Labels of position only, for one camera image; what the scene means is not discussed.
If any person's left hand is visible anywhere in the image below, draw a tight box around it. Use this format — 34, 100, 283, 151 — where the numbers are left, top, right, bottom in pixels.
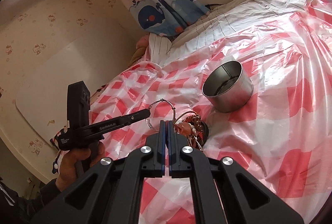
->
56, 148, 91, 191

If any white headboard panel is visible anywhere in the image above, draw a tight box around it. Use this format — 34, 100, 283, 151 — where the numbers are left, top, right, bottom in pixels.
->
16, 31, 136, 142

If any white striped pillow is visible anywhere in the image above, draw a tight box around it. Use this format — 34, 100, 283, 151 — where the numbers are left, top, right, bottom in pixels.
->
149, 33, 172, 66

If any round silver metal tin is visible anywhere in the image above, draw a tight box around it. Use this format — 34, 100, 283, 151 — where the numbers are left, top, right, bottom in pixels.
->
202, 61, 254, 113

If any blue whale print curtain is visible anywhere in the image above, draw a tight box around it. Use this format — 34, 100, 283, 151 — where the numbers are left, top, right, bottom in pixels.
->
129, 0, 209, 37

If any white striped bed sheet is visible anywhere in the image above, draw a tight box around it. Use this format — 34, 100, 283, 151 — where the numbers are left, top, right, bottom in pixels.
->
160, 0, 306, 66

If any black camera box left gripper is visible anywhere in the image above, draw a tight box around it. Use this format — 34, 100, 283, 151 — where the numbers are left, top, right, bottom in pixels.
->
66, 81, 91, 129

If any amber bead bracelet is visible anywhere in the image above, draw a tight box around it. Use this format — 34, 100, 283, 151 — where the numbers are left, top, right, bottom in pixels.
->
174, 110, 209, 151

